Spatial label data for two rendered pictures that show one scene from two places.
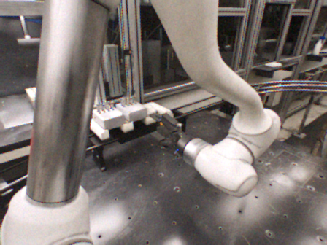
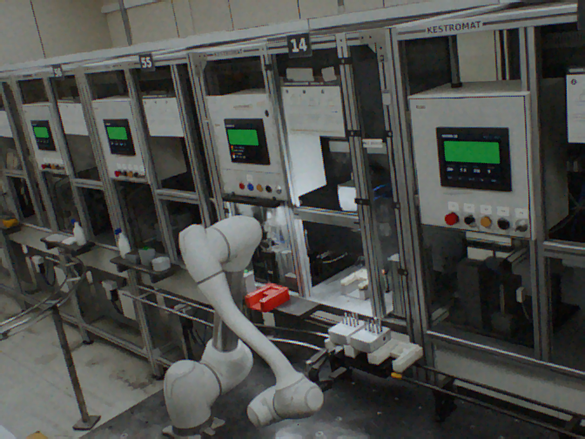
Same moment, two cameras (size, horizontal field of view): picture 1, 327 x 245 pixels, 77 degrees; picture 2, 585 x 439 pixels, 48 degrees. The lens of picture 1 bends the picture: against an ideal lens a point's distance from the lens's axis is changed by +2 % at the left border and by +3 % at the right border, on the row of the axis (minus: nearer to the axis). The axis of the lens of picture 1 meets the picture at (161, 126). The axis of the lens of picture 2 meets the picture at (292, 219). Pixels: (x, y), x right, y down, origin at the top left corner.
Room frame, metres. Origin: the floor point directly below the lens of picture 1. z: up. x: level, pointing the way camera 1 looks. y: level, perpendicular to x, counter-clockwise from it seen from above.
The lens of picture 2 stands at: (0.46, -2.08, 2.12)
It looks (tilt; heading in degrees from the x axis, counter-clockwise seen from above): 17 degrees down; 85
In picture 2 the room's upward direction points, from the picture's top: 9 degrees counter-clockwise
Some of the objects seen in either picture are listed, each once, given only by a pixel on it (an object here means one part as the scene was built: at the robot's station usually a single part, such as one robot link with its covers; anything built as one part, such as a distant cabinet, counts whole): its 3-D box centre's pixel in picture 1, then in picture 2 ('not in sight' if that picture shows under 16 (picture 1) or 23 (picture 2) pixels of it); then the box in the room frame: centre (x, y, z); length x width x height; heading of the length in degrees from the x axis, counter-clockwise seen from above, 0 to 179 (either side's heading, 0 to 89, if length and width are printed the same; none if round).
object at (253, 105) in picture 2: not in sight; (264, 141); (0.64, 0.85, 1.60); 0.42 x 0.29 x 0.46; 128
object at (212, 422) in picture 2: not in sight; (195, 424); (0.16, 0.12, 0.71); 0.22 x 0.18 x 0.06; 128
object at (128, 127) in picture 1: (132, 122); (373, 353); (0.87, 0.14, 0.84); 0.36 x 0.14 x 0.10; 128
